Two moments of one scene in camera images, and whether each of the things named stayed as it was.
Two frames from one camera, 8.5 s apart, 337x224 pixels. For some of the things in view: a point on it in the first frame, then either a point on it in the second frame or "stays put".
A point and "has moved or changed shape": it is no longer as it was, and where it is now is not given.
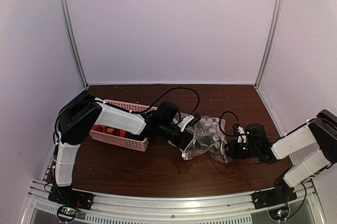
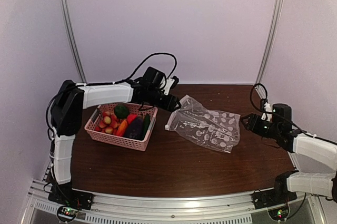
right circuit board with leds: [279, 214] stays put
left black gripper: [184, 141] → [170, 104]
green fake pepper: [208, 139] has moved or changed shape
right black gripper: [232, 153] → [253, 122]
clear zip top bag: [209, 138] has moved or changed shape
